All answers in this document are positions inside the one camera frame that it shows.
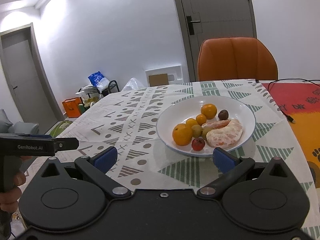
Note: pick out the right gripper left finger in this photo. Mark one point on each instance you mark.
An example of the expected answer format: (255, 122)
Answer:
(94, 169)

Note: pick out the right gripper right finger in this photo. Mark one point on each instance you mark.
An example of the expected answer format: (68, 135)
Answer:
(234, 170)

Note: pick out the dark red plum back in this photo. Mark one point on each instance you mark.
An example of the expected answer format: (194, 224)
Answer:
(198, 144)

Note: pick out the dark red plum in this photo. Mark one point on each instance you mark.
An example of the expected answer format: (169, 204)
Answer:
(198, 144)
(223, 115)

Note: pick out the peeled pomelo segment orange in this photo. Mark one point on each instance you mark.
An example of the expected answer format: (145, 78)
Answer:
(217, 124)

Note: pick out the green-brown kiwi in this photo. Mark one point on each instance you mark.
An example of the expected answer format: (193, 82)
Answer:
(205, 130)
(197, 131)

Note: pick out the dark red plum front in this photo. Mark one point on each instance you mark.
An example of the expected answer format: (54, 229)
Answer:
(223, 115)

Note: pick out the small tangerine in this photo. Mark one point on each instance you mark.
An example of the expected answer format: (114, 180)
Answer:
(201, 119)
(191, 122)

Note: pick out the large orange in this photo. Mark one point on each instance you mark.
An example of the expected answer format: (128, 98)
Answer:
(209, 110)
(182, 134)

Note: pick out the large orange front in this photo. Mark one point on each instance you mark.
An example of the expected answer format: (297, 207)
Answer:
(209, 110)

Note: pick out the left hand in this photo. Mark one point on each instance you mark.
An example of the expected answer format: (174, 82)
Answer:
(11, 192)

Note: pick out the grey sofa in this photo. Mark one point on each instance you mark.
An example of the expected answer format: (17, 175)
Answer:
(6, 126)

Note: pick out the green leaf floor mat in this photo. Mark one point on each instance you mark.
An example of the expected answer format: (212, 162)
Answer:
(59, 128)

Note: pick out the grey door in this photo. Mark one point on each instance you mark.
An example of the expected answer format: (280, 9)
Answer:
(26, 78)
(219, 18)

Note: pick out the orange gift bag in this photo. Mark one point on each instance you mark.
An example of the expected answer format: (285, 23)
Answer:
(71, 107)

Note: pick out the black metal rack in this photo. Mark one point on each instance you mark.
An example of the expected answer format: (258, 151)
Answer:
(90, 94)

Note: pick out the white ceramic plate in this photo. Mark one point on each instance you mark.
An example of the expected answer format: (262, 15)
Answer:
(179, 112)

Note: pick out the blue white plastic bag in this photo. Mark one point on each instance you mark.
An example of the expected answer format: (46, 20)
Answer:
(99, 81)

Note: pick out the clear plastic bag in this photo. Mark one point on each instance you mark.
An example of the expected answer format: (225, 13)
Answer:
(133, 84)

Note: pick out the red orange table mat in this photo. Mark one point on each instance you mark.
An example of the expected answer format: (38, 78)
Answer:
(299, 99)

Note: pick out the orange leather chair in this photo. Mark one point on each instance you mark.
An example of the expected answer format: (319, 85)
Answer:
(235, 58)

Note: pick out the white foam packaging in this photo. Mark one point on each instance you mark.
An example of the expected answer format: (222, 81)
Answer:
(164, 76)

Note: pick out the black door handle lock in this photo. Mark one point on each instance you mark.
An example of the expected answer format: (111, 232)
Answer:
(190, 24)

